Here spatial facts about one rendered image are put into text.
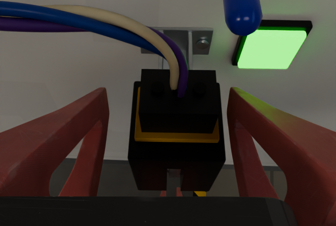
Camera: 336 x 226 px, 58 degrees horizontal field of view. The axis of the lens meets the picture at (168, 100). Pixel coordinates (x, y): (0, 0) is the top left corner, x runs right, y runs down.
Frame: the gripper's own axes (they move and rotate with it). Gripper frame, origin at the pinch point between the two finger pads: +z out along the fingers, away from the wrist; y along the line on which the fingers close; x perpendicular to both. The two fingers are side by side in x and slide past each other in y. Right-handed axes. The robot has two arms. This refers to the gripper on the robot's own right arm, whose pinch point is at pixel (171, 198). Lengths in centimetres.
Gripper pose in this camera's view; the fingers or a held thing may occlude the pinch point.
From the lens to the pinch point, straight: 28.8
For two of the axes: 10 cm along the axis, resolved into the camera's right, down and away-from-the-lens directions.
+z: 0.2, -7.7, 6.4
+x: -0.2, 6.4, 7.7
